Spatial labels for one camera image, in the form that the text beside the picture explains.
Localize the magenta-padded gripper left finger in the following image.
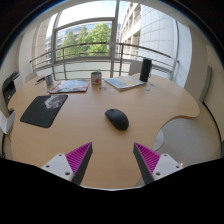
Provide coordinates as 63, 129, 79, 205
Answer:
41, 142, 94, 186

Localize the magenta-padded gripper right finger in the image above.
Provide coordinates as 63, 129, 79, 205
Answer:
133, 142, 184, 186

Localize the black computer mouse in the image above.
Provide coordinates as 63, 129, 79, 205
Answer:
104, 108, 130, 131

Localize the black mouse pad with print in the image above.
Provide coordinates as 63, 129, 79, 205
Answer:
19, 94, 69, 129

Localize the red and blue magazine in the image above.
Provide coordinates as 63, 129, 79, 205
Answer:
49, 79, 91, 95

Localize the light blue booklet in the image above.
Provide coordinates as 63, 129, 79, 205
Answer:
103, 75, 147, 92

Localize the black and white printer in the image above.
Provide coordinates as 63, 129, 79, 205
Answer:
1, 71, 21, 104

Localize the black cylindrical speaker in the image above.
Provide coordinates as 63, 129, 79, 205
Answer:
139, 58, 153, 83

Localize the grey metal balcony railing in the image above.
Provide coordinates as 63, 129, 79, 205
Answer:
29, 42, 179, 81

